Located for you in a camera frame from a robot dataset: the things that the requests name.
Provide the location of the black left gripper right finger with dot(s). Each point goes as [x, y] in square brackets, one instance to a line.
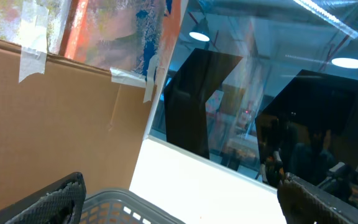
[302, 202]

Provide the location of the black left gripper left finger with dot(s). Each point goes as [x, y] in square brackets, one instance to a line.
[60, 202]

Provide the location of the grey plastic basket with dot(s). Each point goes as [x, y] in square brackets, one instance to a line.
[120, 206]

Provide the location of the brown cardboard panel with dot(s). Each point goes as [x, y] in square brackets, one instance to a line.
[71, 118]

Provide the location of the glass window pane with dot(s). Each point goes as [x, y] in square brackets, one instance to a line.
[265, 88]

